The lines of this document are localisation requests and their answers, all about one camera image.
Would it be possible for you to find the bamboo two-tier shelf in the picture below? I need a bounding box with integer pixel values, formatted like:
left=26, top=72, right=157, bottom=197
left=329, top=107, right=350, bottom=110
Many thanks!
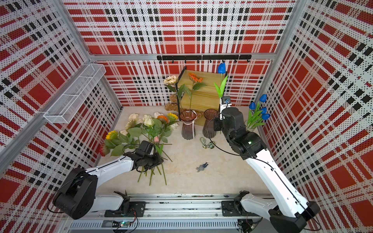
left=176, top=67, right=226, bottom=126

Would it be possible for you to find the green keychain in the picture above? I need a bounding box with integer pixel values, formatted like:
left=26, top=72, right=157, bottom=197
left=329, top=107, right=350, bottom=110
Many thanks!
left=200, top=137, right=215, bottom=149

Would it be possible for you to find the clear glass vase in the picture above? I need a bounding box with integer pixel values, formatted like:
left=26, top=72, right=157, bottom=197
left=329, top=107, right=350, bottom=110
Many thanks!
left=246, top=123, right=258, bottom=132

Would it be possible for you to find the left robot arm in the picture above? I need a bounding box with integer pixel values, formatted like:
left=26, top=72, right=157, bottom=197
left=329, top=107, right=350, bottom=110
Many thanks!
left=51, top=141, right=164, bottom=220

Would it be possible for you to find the white rose in pile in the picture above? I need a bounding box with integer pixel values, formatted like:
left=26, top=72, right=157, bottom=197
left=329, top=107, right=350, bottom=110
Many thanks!
left=143, top=115, right=154, bottom=127

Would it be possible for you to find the brown ribbed glass vase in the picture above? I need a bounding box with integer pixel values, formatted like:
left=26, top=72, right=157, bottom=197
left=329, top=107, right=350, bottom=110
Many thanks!
left=203, top=109, right=218, bottom=138

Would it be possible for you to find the black hook rail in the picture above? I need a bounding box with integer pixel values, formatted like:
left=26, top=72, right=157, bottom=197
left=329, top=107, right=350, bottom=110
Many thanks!
left=156, top=54, right=253, bottom=62

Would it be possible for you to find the white wire wall basket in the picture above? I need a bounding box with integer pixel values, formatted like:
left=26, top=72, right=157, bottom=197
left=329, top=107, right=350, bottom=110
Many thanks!
left=44, top=63, right=105, bottom=124

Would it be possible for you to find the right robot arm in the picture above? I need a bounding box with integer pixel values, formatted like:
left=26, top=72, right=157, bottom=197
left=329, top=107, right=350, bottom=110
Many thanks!
left=214, top=107, right=320, bottom=233

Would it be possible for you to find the yellow flower back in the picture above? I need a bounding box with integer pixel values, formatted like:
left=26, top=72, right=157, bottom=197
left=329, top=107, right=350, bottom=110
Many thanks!
left=167, top=113, right=178, bottom=122

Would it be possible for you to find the orange gerbera flower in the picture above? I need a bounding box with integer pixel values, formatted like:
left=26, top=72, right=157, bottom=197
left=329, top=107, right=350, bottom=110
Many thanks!
left=183, top=73, right=207, bottom=110

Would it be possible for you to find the pink ribbed glass vase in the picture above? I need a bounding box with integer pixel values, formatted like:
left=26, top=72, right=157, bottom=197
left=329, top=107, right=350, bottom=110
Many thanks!
left=180, top=110, right=197, bottom=140

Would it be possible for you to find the cream rose flower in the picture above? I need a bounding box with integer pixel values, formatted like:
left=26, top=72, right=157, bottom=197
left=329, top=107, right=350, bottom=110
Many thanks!
left=163, top=75, right=185, bottom=114

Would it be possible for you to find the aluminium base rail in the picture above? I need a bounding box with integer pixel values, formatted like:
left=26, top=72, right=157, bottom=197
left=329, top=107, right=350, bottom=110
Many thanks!
left=57, top=194, right=280, bottom=233

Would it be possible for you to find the brown teddy bear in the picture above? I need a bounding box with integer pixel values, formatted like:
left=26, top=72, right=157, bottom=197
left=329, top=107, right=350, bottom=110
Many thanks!
left=165, top=94, right=178, bottom=112

